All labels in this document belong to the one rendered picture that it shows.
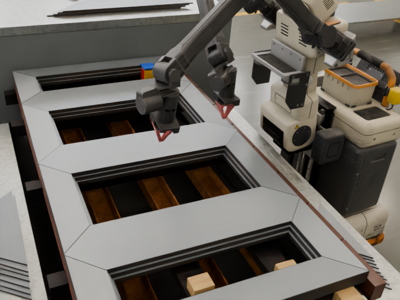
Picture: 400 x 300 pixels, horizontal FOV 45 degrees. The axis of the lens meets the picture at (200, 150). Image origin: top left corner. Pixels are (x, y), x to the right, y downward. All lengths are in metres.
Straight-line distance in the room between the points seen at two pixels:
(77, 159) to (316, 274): 0.86
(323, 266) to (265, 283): 0.18
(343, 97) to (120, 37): 1.09
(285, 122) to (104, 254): 1.09
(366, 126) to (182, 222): 1.07
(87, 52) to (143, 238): 1.28
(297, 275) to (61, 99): 1.23
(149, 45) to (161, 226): 1.30
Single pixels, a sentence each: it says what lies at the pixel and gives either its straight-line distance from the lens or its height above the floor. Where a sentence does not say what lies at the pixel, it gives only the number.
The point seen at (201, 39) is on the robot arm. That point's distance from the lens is 1.45.
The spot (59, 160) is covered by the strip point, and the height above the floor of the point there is 0.86.
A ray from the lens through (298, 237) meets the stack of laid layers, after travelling 1.47.
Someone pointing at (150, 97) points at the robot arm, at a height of 1.18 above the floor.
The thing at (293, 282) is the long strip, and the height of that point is 0.86.
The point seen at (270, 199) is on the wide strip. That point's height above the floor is 0.86.
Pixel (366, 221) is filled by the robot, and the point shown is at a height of 0.26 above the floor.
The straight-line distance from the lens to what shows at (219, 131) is 1.87.
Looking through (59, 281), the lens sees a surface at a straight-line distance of 1.41.
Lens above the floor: 1.80
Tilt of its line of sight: 33 degrees down
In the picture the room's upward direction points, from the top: 4 degrees clockwise
